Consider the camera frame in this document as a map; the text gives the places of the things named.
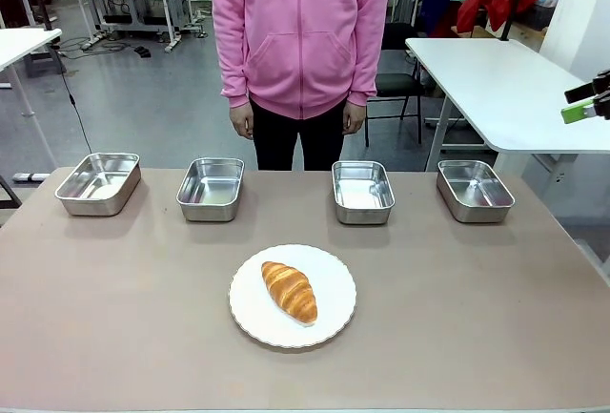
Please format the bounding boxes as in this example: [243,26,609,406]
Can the golden croissant bread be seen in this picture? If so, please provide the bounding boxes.
[260,260,318,324]

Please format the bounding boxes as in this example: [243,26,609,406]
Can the person's right hand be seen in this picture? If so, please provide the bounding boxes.
[229,103,254,141]

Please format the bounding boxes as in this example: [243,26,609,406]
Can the thin black cable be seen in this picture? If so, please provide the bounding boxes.
[56,50,92,155]

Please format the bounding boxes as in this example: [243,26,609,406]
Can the white scalloped plate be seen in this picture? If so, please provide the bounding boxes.
[228,243,357,349]

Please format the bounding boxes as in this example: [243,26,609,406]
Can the steel rectangular container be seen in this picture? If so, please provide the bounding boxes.
[175,156,246,223]
[436,159,517,224]
[331,160,397,226]

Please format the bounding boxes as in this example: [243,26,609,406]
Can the black trousers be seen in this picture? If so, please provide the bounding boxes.
[250,97,347,172]

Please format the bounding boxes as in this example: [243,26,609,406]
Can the person in pink hoodie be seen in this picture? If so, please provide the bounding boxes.
[208,0,392,121]

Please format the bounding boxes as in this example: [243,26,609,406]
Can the person's right forearm pink sleeve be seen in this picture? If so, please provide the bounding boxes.
[214,35,252,109]

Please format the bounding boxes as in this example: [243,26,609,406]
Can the large white table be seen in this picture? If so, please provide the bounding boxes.
[404,37,610,174]

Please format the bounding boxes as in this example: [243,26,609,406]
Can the black chair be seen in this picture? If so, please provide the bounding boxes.
[364,21,425,148]

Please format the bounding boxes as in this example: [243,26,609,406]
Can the person's left forearm pink sleeve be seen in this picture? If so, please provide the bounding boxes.
[346,35,385,107]

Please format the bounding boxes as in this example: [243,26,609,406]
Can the small white table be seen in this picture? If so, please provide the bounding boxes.
[0,28,63,182]

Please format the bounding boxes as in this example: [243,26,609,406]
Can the wide-rimmed steel container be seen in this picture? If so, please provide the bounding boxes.
[54,152,143,217]

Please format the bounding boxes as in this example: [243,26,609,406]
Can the person's left hand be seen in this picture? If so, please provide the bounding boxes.
[342,101,367,136]

